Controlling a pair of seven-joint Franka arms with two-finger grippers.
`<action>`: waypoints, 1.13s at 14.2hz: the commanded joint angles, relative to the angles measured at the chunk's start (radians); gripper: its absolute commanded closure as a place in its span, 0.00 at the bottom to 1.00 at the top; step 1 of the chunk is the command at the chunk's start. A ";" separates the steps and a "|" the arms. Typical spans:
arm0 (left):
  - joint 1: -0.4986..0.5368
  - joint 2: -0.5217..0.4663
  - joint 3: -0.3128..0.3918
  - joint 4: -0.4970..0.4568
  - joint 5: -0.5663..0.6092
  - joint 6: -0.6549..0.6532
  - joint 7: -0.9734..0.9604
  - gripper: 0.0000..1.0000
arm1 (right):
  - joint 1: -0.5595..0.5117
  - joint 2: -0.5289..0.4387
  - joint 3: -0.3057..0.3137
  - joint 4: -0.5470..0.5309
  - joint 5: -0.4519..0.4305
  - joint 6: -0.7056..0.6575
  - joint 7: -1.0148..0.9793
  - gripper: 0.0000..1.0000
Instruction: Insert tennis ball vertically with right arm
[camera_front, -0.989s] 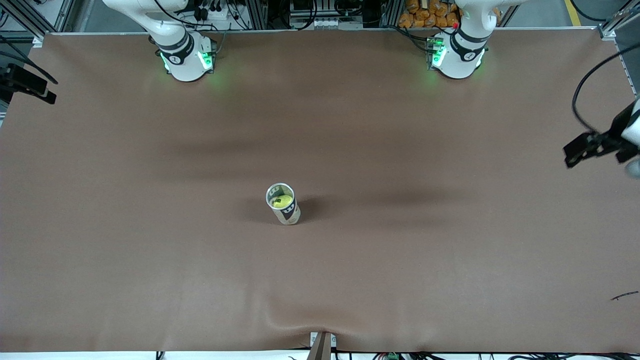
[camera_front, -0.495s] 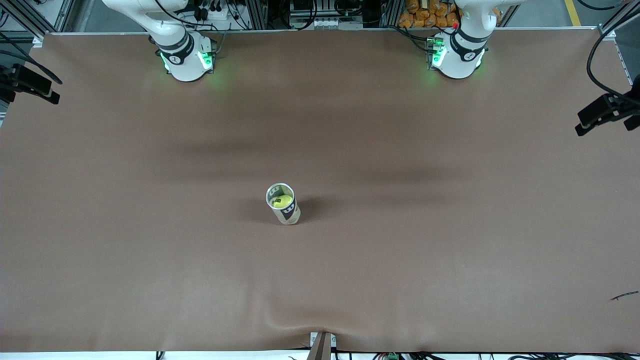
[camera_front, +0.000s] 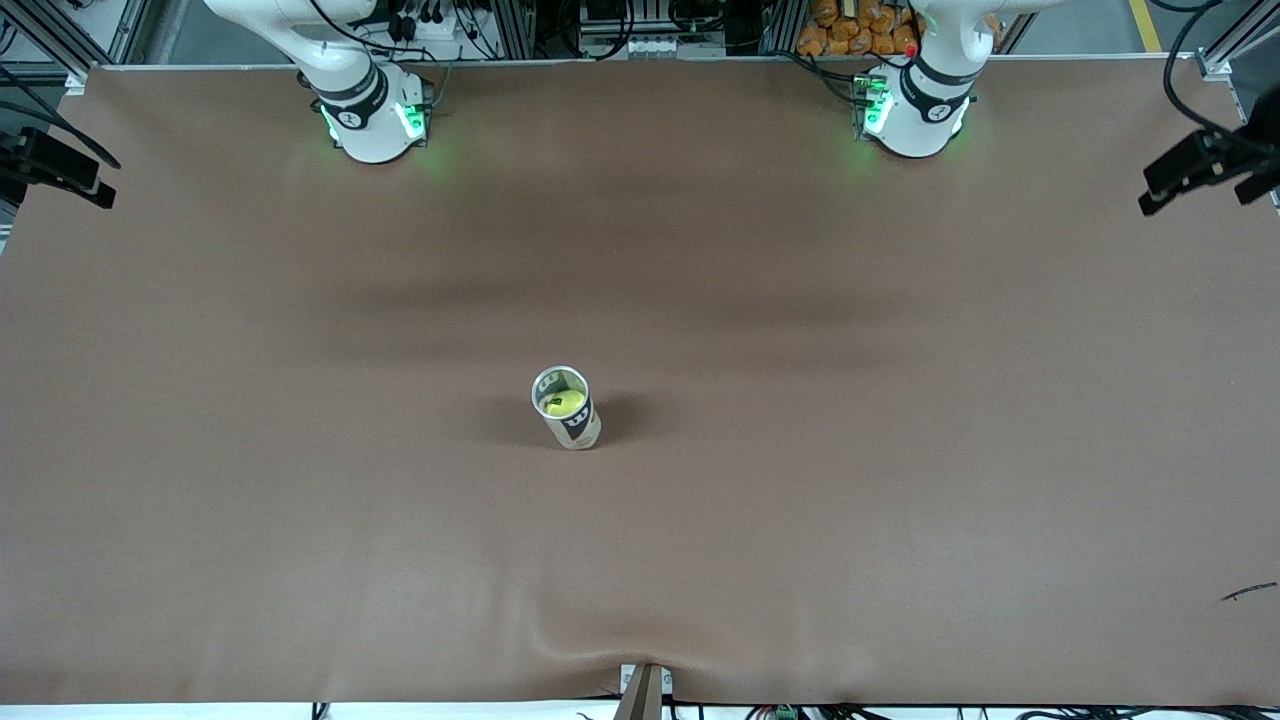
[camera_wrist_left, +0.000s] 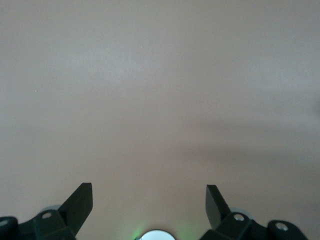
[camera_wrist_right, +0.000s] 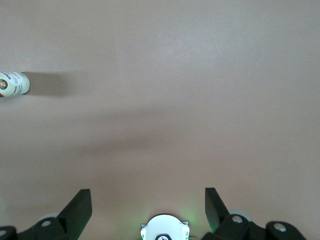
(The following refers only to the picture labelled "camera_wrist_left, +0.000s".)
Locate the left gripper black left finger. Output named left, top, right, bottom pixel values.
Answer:
left=0, top=182, right=94, bottom=240

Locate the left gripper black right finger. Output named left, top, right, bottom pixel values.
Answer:
left=199, top=184, right=307, bottom=240

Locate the brown table mat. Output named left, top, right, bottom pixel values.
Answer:
left=0, top=0, right=320, bottom=240

